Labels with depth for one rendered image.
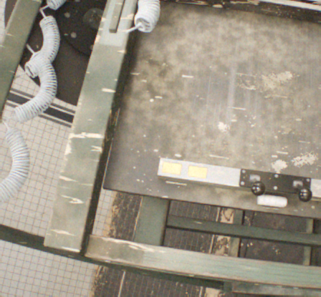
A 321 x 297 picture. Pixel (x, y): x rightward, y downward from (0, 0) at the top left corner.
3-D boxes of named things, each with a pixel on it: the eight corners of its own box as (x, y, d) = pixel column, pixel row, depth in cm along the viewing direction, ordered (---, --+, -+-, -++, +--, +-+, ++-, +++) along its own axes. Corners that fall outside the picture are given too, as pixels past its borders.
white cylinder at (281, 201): (256, 205, 116) (284, 208, 115) (258, 202, 113) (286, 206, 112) (257, 195, 117) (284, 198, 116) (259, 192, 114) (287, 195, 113)
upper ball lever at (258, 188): (259, 185, 115) (265, 198, 101) (246, 183, 115) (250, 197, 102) (261, 172, 114) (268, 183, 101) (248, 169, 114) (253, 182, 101)
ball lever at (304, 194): (302, 190, 113) (312, 205, 100) (288, 189, 114) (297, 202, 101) (304, 177, 113) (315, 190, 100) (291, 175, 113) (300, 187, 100)
